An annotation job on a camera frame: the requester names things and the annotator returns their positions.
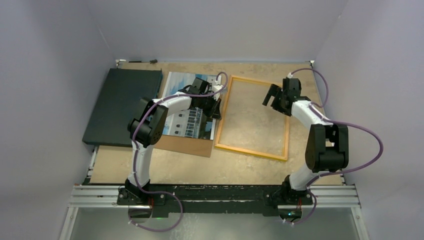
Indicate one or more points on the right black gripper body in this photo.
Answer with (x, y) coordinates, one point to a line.
(277, 103)

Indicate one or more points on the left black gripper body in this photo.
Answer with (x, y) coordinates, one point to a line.
(207, 105)

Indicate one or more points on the building and sky photo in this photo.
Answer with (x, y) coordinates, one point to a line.
(190, 123)

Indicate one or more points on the yellow picture frame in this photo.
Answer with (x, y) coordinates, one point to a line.
(285, 147)

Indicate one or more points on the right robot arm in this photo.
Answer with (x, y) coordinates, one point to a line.
(327, 147)

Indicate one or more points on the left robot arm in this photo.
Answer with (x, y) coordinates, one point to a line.
(146, 128)

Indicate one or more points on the brown backing board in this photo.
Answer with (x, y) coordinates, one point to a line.
(186, 145)

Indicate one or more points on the dark blue flat box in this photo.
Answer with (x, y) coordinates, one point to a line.
(117, 103)

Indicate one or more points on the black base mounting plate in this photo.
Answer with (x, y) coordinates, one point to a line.
(163, 199)

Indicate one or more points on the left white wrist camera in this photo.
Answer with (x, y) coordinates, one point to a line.
(216, 86)

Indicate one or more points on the aluminium rail frame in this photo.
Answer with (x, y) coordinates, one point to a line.
(105, 196)

